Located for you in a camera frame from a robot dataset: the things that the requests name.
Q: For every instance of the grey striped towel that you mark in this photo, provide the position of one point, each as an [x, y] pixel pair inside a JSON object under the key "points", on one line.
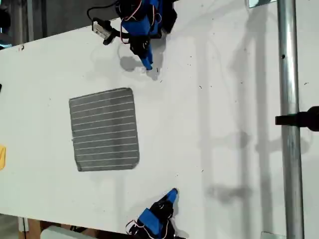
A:
{"points": [[104, 129]]}

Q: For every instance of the wooden table leg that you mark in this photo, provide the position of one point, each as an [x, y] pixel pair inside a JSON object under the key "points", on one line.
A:
{"points": [[33, 230]]}

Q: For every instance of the yellow object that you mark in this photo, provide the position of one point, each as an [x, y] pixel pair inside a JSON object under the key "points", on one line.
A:
{"points": [[2, 156]]}

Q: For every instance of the black camera stalk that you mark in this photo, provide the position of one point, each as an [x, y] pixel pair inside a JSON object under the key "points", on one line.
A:
{"points": [[111, 37]]}

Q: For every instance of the small wrist camera box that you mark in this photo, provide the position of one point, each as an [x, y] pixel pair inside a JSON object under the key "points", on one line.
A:
{"points": [[101, 28]]}

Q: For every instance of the steel post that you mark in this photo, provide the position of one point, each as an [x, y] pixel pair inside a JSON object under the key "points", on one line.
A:
{"points": [[290, 149]]}

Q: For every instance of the black post clamp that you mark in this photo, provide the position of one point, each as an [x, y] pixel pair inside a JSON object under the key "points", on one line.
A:
{"points": [[299, 119]]}

